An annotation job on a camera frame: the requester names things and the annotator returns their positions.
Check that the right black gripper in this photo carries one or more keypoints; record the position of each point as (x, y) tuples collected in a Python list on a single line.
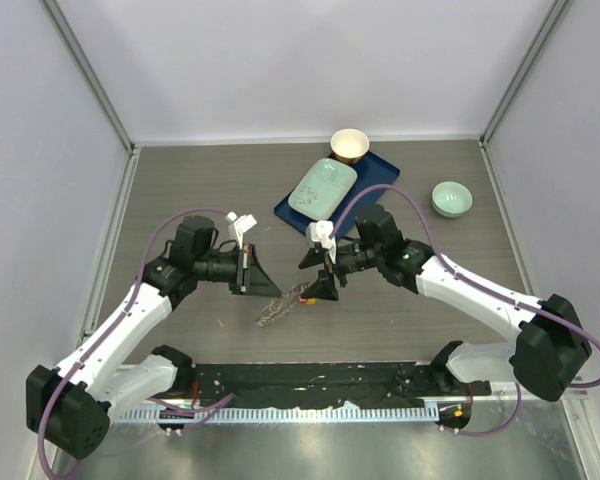
[(324, 288)]

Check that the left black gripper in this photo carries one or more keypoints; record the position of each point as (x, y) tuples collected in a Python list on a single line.
[(259, 284)]

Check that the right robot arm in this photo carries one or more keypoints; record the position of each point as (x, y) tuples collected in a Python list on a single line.
[(542, 349)]

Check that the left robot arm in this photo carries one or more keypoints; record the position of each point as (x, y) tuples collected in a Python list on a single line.
[(72, 404)]

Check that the light green rectangular plate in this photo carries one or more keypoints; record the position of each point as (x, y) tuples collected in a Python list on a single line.
[(322, 189)]

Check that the dark blue tray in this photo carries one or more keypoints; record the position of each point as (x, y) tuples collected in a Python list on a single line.
[(371, 170)]

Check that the brown paper cup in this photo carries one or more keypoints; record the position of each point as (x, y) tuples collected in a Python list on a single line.
[(349, 145)]

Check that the light green bowl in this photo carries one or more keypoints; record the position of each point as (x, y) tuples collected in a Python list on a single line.
[(451, 199)]

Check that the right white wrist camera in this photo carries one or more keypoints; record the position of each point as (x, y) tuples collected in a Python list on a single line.
[(320, 234)]

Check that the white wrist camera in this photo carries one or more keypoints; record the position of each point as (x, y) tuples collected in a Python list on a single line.
[(320, 234), (238, 226)]

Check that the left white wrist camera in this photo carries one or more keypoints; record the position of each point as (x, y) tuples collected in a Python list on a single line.
[(238, 226)]

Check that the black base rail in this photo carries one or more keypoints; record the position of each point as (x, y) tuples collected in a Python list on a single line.
[(321, 385)]

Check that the white slotted cable duct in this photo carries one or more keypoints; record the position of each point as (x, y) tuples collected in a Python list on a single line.
[(348, 413)]

